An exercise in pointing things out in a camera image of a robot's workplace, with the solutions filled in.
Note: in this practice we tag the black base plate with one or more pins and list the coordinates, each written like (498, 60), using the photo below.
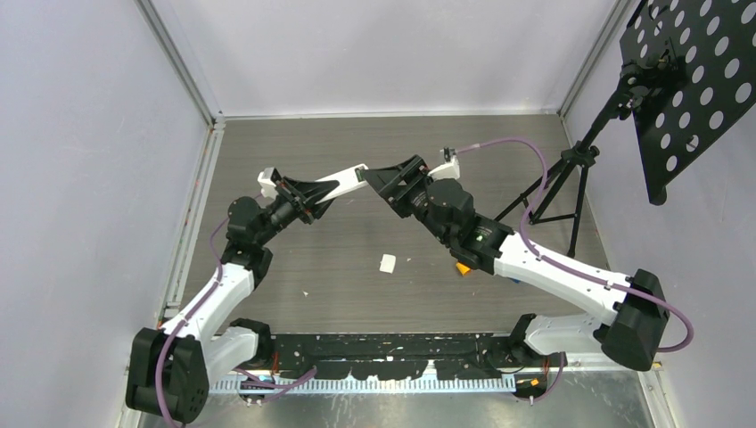
(291, 355)

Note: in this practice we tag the white remote control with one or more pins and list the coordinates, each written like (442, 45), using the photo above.
(347, 182)

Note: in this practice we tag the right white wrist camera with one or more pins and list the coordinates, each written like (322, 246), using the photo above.
(449, 168)

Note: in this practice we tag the white battery cover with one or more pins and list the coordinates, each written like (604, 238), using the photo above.
(387, 263)

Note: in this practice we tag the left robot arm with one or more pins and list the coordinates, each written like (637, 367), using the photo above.
(171, 368)

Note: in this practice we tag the black perforated panel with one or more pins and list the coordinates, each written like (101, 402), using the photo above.
(690, 70)

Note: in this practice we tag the aluminium frame rail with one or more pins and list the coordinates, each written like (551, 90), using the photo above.
(386, 377)

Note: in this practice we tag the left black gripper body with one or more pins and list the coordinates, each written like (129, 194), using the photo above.
(303, 206)

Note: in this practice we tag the black tripod stand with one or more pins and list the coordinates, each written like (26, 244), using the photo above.
(567, 171)

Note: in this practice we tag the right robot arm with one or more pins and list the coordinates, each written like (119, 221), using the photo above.
(624, 316)

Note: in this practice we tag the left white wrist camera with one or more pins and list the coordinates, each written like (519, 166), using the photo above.
(268, 180)

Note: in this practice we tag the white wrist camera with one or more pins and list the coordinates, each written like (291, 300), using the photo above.
(268, 180)
(449, 168)

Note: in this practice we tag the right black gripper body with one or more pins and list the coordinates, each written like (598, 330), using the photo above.
(415, 175)

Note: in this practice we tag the orange block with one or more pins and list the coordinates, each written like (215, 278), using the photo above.
(463, 269)

